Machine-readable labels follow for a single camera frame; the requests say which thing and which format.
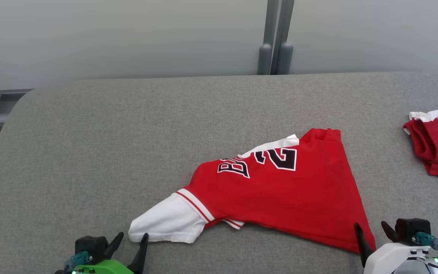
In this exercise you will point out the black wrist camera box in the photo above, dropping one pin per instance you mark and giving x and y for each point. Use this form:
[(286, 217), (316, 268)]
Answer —
[(89, 247), (409, 230)]

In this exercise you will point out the teal left camera connector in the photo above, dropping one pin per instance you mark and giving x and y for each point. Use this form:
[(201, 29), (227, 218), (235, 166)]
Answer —
[(77, 260)]

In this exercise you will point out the teal camera connector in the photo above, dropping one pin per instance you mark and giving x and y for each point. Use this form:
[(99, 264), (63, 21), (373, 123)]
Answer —
[(424, 239), (77, 260)]

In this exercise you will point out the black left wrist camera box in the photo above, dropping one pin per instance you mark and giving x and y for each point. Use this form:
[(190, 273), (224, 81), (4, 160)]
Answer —
[(89, 247)]

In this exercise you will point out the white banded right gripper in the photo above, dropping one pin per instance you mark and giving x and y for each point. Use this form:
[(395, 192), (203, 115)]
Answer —
[(384, 260)]

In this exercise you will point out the teal right camera connector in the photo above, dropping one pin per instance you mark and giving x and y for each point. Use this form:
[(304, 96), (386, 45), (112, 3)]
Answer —
[(424, 239)]

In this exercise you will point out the red Bulls basketball jersey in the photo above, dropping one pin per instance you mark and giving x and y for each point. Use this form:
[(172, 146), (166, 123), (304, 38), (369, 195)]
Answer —
[(280, 198)]

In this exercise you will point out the grey partition post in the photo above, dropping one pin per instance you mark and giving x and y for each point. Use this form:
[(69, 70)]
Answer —
[(264, 57), (285, 57)]

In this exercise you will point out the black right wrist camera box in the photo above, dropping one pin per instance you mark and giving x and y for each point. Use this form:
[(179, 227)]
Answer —
[(409, 230)]

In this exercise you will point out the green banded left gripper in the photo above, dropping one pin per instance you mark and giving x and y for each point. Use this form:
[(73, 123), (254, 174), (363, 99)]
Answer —
[(101, 267)]

